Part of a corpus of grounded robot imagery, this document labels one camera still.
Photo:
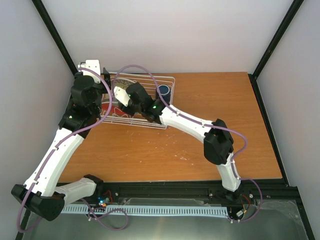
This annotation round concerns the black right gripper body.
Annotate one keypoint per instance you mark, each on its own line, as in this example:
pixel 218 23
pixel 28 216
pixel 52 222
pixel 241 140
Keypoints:
pixel 128 111

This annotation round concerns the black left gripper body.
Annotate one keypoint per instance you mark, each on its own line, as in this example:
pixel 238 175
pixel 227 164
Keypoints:
pixel 108 81

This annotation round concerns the red rimmed plate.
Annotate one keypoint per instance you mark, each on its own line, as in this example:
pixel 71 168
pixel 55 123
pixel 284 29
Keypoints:
pixel 115 111

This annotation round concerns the white floral pattern plate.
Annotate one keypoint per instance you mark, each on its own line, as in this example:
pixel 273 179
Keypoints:
pixel 123 83

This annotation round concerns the dark blue ceramic mug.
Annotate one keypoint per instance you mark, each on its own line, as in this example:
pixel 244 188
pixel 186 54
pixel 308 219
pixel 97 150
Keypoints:
pixel 164 91

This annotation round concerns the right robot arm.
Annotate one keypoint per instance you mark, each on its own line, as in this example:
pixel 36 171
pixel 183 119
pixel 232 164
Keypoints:
pixel 217 142

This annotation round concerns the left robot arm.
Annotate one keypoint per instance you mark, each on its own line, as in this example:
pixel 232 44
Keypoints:
pixel 83 113

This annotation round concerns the white wire dish rack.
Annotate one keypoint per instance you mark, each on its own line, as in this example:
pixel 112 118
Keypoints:
pixel 149 85

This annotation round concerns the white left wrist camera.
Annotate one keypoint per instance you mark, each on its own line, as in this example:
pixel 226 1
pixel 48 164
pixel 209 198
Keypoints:
pixel 91 64

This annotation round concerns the light blue slotted cable duct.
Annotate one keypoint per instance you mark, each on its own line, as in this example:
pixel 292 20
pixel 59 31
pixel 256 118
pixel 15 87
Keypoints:
pixel 164 211

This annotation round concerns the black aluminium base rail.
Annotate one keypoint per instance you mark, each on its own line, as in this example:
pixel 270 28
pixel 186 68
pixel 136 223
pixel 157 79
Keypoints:
pixel 162 191

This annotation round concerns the black enclosure frame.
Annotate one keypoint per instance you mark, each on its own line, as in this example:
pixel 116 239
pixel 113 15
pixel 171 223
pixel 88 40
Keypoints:
pixel 287 19

